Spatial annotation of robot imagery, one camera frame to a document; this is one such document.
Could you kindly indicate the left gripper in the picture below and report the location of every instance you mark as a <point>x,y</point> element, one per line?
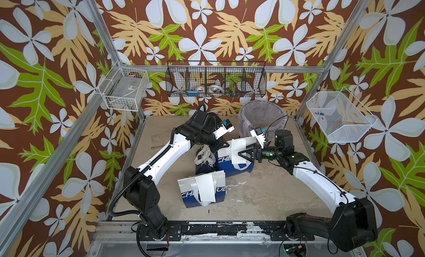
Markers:
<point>214,146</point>

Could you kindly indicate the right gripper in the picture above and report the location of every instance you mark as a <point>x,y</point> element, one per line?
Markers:
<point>254,153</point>

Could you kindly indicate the white receipt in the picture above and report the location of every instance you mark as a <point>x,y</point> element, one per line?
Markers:
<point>206,156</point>
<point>238,145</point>
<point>206,188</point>

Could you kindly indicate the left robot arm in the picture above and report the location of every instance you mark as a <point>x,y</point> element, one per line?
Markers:
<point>140,195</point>

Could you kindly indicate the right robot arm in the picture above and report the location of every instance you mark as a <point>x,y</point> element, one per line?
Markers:
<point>353,222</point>

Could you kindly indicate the right blue takeout bag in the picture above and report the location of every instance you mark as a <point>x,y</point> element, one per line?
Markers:
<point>230,162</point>

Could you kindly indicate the blue takeout bag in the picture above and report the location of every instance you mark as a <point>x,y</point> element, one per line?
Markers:
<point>189,190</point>
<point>230,162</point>

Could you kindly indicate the front blue takeout bag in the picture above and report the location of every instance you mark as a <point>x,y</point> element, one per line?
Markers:
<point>189,190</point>

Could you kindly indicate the blue item in black basket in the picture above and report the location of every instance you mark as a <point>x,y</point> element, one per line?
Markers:
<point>192,93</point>

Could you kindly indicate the small middle blue bag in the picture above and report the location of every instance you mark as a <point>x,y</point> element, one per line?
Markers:
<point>204,168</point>

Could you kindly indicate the tape roll in basket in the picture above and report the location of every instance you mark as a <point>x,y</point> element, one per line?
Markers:
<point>215,89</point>

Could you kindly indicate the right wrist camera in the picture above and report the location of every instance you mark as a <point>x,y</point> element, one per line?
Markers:
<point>260,135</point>

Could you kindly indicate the black wire basket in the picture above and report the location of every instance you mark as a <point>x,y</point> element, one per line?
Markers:
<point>240,79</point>

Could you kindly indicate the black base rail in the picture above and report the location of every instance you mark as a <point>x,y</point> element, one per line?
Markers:
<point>178,230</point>

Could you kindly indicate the white wire basket left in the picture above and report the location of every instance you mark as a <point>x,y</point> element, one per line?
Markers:
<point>123,88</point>

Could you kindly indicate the white wire basket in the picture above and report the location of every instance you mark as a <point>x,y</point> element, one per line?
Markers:
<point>123,88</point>
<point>341,116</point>

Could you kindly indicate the white wire basket right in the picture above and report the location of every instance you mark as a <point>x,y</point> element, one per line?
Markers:
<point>341,116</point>

